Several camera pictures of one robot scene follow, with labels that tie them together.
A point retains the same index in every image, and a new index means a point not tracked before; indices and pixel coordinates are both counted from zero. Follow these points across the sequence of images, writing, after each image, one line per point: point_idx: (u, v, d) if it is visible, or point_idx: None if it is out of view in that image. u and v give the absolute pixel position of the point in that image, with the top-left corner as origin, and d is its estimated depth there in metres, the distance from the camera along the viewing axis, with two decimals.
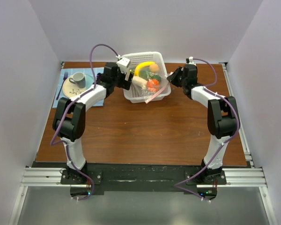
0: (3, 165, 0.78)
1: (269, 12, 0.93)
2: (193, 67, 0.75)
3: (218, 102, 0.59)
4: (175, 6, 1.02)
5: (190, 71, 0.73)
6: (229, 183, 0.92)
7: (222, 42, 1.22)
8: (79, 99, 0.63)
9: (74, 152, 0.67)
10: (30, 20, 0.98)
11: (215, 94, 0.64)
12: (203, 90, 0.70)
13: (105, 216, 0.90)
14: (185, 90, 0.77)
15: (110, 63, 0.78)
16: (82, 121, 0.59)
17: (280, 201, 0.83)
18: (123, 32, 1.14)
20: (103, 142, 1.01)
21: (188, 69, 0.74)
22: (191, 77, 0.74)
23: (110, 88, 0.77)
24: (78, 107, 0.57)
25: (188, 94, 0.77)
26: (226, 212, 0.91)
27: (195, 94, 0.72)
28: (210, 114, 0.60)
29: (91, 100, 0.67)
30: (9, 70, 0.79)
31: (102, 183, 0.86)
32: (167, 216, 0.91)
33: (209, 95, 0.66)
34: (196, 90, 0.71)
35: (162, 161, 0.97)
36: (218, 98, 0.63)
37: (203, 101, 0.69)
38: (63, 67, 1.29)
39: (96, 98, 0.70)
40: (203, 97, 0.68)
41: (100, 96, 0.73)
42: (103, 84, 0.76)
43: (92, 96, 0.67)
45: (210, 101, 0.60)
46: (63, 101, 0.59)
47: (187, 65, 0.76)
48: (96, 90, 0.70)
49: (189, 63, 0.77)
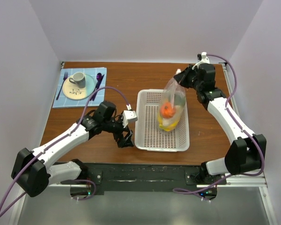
0: (3, 166, 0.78)
1: (269, 12, 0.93)
2: (210, 68, 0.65)
3: (245, 143, 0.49)
4: (175, 6, 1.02)
5: (208, 74, 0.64)
6: (229, 183, 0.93)
7: (222, 42, 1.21)
8: (43, 154, 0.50)
9: (53, 180, 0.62)
10: (30, 19, 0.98)
11: (243, 129, 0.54)
12: (225, 110, 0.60)
13: (105, 216, 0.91)
14: (201, 96, 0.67)
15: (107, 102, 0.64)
16: (41, 181, 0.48)
17: (280, 201, 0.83)
18: (123, 31, 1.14)
20: (103, 142, 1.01)
21: (205, 71, 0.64)
22: (208, 80, 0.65)
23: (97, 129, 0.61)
24: (33, 170, 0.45)
25: (203, 103, 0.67)
26: (226, 213, 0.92)
27: (214, 110, 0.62)
28: (233, 153, 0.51)
29: (62, 150, 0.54)
30: (9, 69, 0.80)
31: (102, 183, 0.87)
32: (167, 216, 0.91)
33: (234, 126, 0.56)
34: (218, 107, 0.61)
35: (160, 161, 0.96)
36: (246, 135, 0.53)
37: (221, 122, 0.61)
38: (63, 68, 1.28)
39: (70, 146, 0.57)
40: (222, 119, 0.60)
41: (81, 140, 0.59)
42: (88, 123, 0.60)
43: (66, 144, 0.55)
45: (236, 142, 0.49)
46: (23, 153, 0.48)
47: (203, 67, 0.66)
48: (74, 134, 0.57)
49: (208, 64, 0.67)
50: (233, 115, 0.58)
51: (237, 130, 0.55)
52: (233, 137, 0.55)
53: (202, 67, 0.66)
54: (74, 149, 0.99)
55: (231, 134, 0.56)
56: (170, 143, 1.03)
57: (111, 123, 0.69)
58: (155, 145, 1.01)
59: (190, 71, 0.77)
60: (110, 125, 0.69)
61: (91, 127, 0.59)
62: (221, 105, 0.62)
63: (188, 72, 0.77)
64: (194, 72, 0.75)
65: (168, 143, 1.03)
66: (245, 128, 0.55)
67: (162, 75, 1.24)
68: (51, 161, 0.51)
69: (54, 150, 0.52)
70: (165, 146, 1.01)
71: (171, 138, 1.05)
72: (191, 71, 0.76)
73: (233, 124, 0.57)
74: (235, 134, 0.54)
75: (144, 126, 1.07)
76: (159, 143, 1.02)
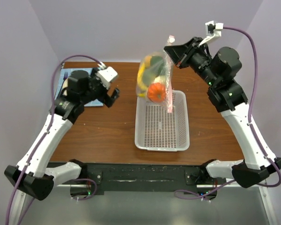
0: (3, 166, 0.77)
1: (269, 12, 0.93)
2: (234, 60, 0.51)
3: (267, 174, 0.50)
4: (175, 6, 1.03)
5: (231, 71, 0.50)
6: (228, 183, 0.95)
7: (222, 42, 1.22)
8: (29, 166, 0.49)
9: (59, 179, 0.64)
10: (30, 19, 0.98)
11: (267, 158, 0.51)
12: (247, 127, 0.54)
13: (105, 216, 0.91)
14: (217, 96, 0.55)
15: (76, 73, 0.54)
16: (43, 183, 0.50)
17: (280, 200, 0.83)
18: (123, 31, 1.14)
20: (103, 141, 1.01)
21: (229, 68, 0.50)
22: (228, 77, 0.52)
23: (76, 109, 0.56)
24: (26, 183, 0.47)
25: (218, 104, 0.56)
26: (226, 213, 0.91)
27: (231, 119, 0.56)
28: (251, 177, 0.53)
29: (48, 150, 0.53)
30: (9, 69, 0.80)
31: (102, 183, 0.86)
32: (167, 216, 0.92)
33: (257, 151, 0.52)
34: (240, 121, 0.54)
35: (161, 161, 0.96)
36: (268, 162, 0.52)
37: (239, 135, 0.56)
38: (63, 68, 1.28)
39: (55, 142, 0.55)
40: (242, 134, 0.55)
41: (66, 126, 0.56)
42: (63, 108, 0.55)
43: (50, 142, 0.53)
45: (260, 174, 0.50)
46: (11, 171, 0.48)
47: (225, 60, 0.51)
48: (53, 129, 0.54)
49: (226, 50, 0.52)
50: (256, 135, 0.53)
51: (260, 156, 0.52)
52: (254, 162, 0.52)
53: (222, 58, 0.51)
54: (74, 149, 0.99)
55: (252, 158, 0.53)
56: (170, 142, 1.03)
57: (93, 90, 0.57)
58: (155, 145, 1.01)
59: (196, 53, 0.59)
60: (91, 93, 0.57)
61: (67, 115, 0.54)
62: (241, 116, 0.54)
63: (192, 54, 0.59)
64: (202, 55, 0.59)
65: (168, 143, 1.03)
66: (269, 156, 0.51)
67: None
68: (41, 166, 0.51)
69: (39, 157, 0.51)
70: (166, 146, 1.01)
71: (171, 137, 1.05)
72: (198, 53, 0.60)
73: (256, 147, 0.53)
74: (258, 161, 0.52)
75: (144, 125, 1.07)
76: (159, 143, 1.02)
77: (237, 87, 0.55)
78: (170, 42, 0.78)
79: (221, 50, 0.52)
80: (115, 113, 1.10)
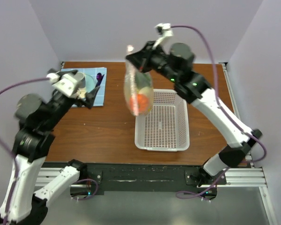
0: (3, 166, 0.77)
1: (269, 12, 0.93)
2: (187, 51, 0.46)
3: (248, 147, 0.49)
4: (175, 6, 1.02)
5: (188, 61, 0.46)
6: (229, 183, 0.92)
7: (222, 42, 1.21)
8: (9, 214, 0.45)
9: (57, 192, 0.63)
10: (30, 19, 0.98)
11: (244, 132, 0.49)
12: (218, 108, 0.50)
13: (105, 216, 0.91)
14: (183, 91, 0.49)
15: (23, 108, 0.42)
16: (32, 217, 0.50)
17: (280, 201, 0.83)
18: (123, 31, 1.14)
20: (103, 142, 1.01)
21: (185, 59, 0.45)
22: (188, 68, 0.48)
23: (43, 144, 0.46)
24: None
25: (186, 98, 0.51)
26: (226, 213, 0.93)
27: (203, 108, 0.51)
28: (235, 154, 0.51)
29: (27, 191, 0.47)
30: (9, 69, 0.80)
31: (102, 183, 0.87)
32: (167, 216, 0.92)
33: (234, 129, 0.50)
34: (210, 106, 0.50)
35: (161, 161, 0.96)
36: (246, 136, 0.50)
37: (213, 120, 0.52)
38: (63, 67, 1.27)
39: (31, 179, 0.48)
40: (216, 118, 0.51)
41: (35, 164, 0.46)
42: (25, 147, 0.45)
43: (25, 187, 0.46)
45: (243, 150, 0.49)
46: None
47: (180, 53, 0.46)
48: (22, 175, 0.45)
49: (178, 44, 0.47)
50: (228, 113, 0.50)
51: (238, 132, 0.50)
52: (234, 140, 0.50)
53: (176, 52, 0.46)
54: (74, 149, 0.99)
55: (231, 138, 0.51)
56: (170, 142, 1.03)
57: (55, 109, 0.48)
58: (155, 145, 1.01)
59: (153, 54, 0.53)
60: (55, 110, 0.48)
61: (33, 156, 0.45)
62: (211, 102, 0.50)
63: (150, 56, 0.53)
64: (159, 55, 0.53)
65: (168, 143, 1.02)
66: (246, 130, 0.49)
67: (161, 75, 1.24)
68: (23, 208, 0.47)
69: (17, 204, 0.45)
70: (166, 146, 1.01)
71: (171, 137, 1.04)
72: (155, 54, 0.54)
73: (232, 125, 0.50)
74: (238, 138, 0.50)
75: (144, 125, 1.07)
76: (159, 143, 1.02)
77: (199, 76, 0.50)
78: (130, 52, 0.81)
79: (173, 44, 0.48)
80: (115, 114, 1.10)
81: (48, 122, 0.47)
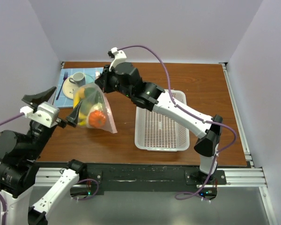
0: None
1: (269, 12, 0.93)
2: (130, 69, 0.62)
3: (213, 134, 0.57)
4: (174, 6, 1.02)
5: (132, 75, 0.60)
6: (229, 183, 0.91)
7: (222, 42, 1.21)
8: None
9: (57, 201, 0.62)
10: (30, 19, 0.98)
11: (205, 121, 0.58)
12: (176, 107, 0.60)
13: (105, 216, 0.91)
14: (141, 101, 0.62)
15: None
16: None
17: (280, 201, 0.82)
18: (123, 32, 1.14)
20: (103, 141, 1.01)
21: (129, 74, 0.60)
22: (135, 81, 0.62)
23: (26, 177, 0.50)
24: None
25: (146, 106, 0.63)
26: (226, 213, 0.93)
27: (163, 110, 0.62)
28: (207, 145, 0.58)
29: (18, 218, 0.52)
30: (9, 69, 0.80)
31: (102, 183, 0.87)
32: (167, 216, 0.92)
33: (196, 121, 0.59)
34: (167, 107, 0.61)
35: (161, 161, 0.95)
36: (209, 123, 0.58)
37: (178, 119, 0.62)
38: (64, 67, 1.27)
39: (20, 207, 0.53)
40: (178, 116, 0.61)
41: (21, 197, 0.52)
42: (8, 183, 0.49)
43: (15, 218, 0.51)
45: (208, 137, 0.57)
46: None
47: (124, 71, 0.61)
48: (11, 207, 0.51)
49: (123, 66, 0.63)
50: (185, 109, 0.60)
51: (199, 123, 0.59)
52: (199, 131, 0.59)
53: (122, 72, 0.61)
54: (74, 150, 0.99)
55: (196, 130, 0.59)
56: (170, 142, 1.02)
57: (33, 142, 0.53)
58: (154, 145, 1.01)
59: (111, 75, 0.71)
60: (35, 139, 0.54)
61: (16, 191, 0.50)
62: (167, 103, 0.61)
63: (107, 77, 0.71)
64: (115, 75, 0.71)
65: (168, 143, 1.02)
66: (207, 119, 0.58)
67: (161, 75, 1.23)
68: None
69: None
70: (166, 146, 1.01)
71: (171, 137, 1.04)
72: (112, 75, 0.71)
73: (193, 119, 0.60)
74: (201, 128, 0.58)
75: (144, 125, 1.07)
76: (160, 143, 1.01)
77: (151, 86, 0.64)
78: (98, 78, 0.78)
79: (118, 65, 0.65)
80: (115, 114, 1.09)
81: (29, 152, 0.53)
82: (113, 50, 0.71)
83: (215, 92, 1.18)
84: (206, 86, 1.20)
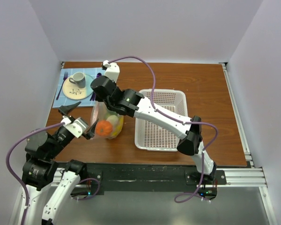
0: (3, 165, 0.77)
1: (269, 12, 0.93)
2: (104, 80, 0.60)
3: (193, 134, 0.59)
4: (174, 6, 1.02)
5: (107, 87, 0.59)
6: (229, 183, 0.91)
7: (222, 42, 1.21)
8: None
9: (62, 206, 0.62)
10: (30, 20, 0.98)
11: (184, 123, 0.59)
12: (156, 112, 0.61)
13: (105, 216, 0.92)
14: (122, 108, 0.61)
15: (33, 142, 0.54)
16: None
17: (280, 201, 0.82)
18: (123, 31, 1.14)
20: (102, 141, 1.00)
21: (103, 86, 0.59)
22: (112, 91, 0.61)
23: (49, 171, 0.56)
24: None
25: (127, 112, 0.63)
26: (226, 213, 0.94)
27: (143, 116, 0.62)
28: (188, 146, 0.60)
29: (38, 212, 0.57)
30: (9, 69, 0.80)
31: (102, 182, 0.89)
32: (168, 216, 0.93)
33: (176, 124, 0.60)
34: (148, 112, 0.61)
35: (161, 160, 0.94)
36: (188, 125, 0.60)
37: (160, 123, 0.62)
38: (63, 67, 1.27)
39: (40, 204, 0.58)
40: (160, 121, 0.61)
41: (43, 190, 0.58)
42: (34, 176, 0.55)
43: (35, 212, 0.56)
45: (188, 138, 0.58)
46: None
47: (98, 84, 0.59)
48: (32, 201, 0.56)
49: (96, 78, 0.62)
50: (165, 113, 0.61)
51: (179, 125, 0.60)
52: (180, 133, 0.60)
53: (96, 85, 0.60)
54: (75, 150, 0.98)
55: (177, 131, 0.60)
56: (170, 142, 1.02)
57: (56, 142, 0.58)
58: (154, 145, 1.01)
59: None
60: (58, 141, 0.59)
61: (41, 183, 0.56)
62: (147, 108, 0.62)
63: None
64: None
65: (168, 143, 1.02)
66: (186, 122, 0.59)
67: (161, 75, 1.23)
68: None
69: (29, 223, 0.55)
70: (166, 146, 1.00)
71: (171, 137, 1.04)
72: None
73: (173, 121, 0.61)
74: (181, 130, 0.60)
75: (144, 125, 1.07)
76: (159, 143, 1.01)
77: (130, 93, 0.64)
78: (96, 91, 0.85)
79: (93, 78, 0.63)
80: None
81: (51, 151, 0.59)
82: (104, 62, 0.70)
83: (215, 92, 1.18)
84: (206, 86, 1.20)
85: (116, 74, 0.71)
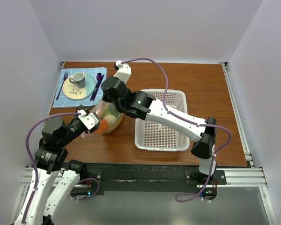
0: (3, 165, 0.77)
1: (269, 12, 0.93)
2: (115, 82, 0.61)
3: (208, 137, 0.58)
4: (174, 6, 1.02)
5: (118, 88, 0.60)
6: (229, 183, 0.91)
7: (222, 42, 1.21)
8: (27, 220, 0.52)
9: (62, 202, 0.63)
10: (30, 20, 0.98)
11: (198, 124, 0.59)
12: (169, 114, 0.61)
13: (106, 216, 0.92)
14: (133, 111, 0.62)
15: (49, 125, 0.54)
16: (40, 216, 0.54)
17: (280, 201, 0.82)
18: (123, 32, 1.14)
20: (101, 141, 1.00)
21: (114, 87, 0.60)
22: (123, 93, 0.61)
23: (60, 157, 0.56)
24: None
25: (138, 115, 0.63)
26: (226, 213, 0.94)
27: (155, 118, 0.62)
28: (203, 149, 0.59)
29: (44, 197, 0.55)
30: (9, 69, 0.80)
31: (102, 182, 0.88)
32: (168, 216, 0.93)
33: (190, 126, 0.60)
34: (160, 115, 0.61)
35: (161, 160, 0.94)
36: (203, 127, 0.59)
37: (173, 125, 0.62)
38: (63, 67, 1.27)
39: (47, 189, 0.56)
40: (173, 123, 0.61)
41: (52, 176, 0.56)
42: (46, 160, 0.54)
43: (41, 197, 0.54)
45: (203, 140, 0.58)
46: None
47: (108, 86, 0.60)
48: (40, 185, 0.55)
49: (107, 80, 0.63)
50: (178, 115, 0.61)
51: (193, 127, 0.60)
52: (195, 135, 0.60)
53: (107, 86, 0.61)
54: (75, 150, 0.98)
55: (192, 134, 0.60)
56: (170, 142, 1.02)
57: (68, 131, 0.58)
58: (154, 146, 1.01)
59: None
60: (71, 131, 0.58)
61: (51, 168, 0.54)
62: (160, 111, 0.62)
63: None
64: None
65: (168, 143, 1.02)
66: (201, 123, 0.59)
67: (161, 75, 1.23)
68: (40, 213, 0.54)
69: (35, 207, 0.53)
70: (166, 146, 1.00)
71: (171, 137, 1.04)
72: None
73: (187, 123, 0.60)
74: (196, 132, 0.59)
75: (144, 126, 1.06)
76: (160, 143, 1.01)
77: (142, 95, 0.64)
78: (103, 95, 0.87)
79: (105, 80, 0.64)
80: None
81: (63, 139, 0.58)
82: (117, 62, 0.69)
83: (215, 92, 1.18)
84: (206, 86, 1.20)
85: (126, 75, 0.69)
